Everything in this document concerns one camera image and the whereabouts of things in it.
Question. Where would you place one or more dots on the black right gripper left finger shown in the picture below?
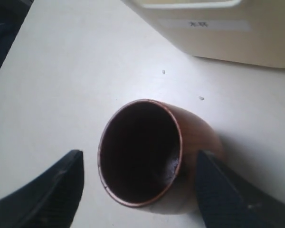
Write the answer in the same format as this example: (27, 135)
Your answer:
(50, 200)

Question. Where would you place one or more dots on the brown wooden cup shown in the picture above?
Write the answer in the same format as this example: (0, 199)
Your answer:
(147, 156)

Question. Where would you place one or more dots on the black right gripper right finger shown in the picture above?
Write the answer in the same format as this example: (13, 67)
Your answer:
(226, 200)

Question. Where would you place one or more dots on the cream plastic bin left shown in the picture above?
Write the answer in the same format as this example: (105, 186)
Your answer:
(242, 31)

